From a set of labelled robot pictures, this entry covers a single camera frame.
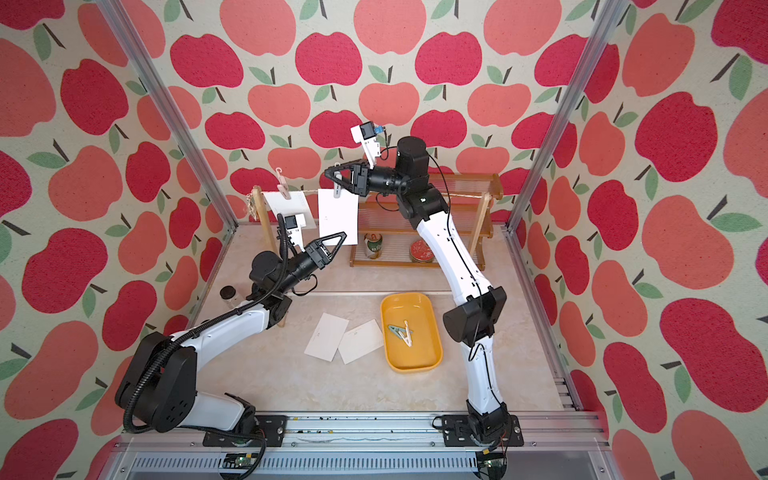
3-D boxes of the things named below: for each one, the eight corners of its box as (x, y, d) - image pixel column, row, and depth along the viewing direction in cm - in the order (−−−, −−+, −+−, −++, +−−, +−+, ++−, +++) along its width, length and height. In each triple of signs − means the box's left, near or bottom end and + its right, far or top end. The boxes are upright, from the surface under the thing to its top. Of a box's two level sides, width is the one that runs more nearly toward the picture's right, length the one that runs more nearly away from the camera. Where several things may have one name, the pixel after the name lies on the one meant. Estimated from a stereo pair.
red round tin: (415, 267, 110) (417, 259, 106) (407, 249, 115) (407, 242, 112) (432, 262, 111) (434, 254, 108) (422, 245, 117) (424, 237, 113)
